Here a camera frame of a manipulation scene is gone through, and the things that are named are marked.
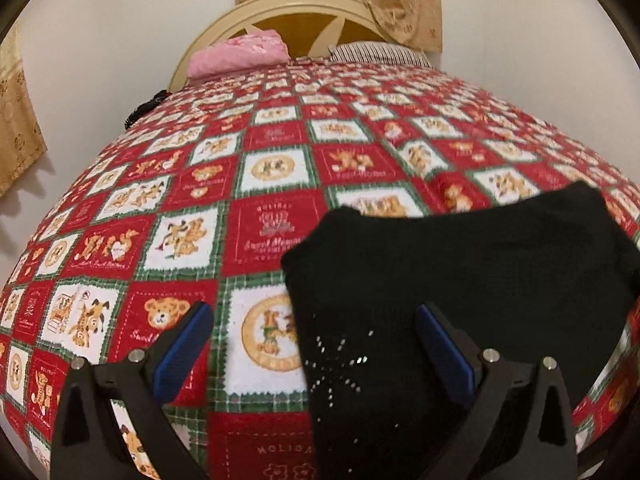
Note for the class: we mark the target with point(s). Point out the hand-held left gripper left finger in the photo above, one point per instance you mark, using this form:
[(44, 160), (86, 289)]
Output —
[(182, 350)]

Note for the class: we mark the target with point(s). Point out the black pants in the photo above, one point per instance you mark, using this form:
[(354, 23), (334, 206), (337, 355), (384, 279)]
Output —
[(450, 260)]

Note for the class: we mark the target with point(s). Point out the red printed blanket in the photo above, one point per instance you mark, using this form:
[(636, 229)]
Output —
[(280, 170)]

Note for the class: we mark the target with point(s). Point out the pink pillow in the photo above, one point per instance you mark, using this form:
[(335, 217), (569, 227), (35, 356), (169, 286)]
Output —
[(235, 52)]

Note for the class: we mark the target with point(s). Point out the dark cloth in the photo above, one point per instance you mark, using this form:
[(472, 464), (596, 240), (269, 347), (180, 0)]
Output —
[(142, 109)]

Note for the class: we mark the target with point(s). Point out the striped pillow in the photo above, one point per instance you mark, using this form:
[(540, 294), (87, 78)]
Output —
[(380, 53)]

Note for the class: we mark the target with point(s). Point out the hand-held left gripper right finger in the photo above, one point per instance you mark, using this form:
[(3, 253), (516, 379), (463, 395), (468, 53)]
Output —
[(445, 355)]

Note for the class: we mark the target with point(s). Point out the cream wooden headboard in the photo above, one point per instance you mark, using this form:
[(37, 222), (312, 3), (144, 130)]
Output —
[(280, 7)]

